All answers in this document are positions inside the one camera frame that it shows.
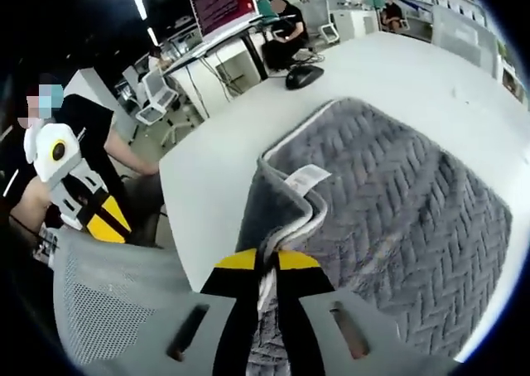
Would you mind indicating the black computer mouse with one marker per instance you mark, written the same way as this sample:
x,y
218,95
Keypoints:
x,y
303,77

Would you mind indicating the white swivel office chair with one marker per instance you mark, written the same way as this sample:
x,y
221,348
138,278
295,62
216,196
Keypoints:
x,y
330,22
159,98

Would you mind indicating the white mesh office chair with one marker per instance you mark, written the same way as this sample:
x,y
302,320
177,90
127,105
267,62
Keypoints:
x,y
463,40

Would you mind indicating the large computer monitor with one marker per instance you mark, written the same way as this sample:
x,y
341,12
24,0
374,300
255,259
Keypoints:
x,y
223,5

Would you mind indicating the white cabinet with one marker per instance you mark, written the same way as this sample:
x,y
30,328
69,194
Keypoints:
x,y
354,25

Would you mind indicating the white office desk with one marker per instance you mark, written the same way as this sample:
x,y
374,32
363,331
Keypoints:
x,y
215,61

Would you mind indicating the grey towel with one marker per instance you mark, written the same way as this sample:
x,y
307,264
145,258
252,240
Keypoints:
x,y
393,185

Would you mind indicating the grey mesh office chair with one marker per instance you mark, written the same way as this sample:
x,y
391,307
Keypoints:
x,y
107,293

